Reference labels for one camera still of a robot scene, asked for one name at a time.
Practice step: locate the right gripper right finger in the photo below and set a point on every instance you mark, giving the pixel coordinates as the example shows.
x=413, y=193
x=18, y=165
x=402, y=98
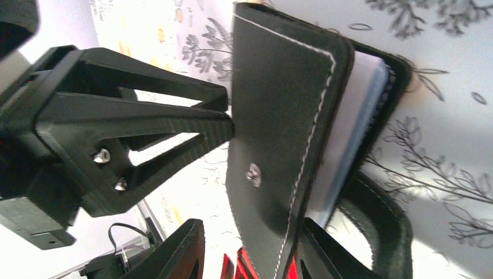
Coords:
x=321, y=256

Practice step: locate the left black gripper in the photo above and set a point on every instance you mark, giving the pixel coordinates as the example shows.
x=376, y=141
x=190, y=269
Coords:
x=41, y=188

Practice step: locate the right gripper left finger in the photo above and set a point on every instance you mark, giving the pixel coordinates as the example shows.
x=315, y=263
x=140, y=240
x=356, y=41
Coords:
x=180, y=256

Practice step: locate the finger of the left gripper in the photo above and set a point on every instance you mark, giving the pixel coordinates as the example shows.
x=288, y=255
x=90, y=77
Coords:
x=113, y=152
x=103, y=72

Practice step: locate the floral patterned table mat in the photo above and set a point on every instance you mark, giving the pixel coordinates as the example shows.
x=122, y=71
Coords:
x=435, y=156

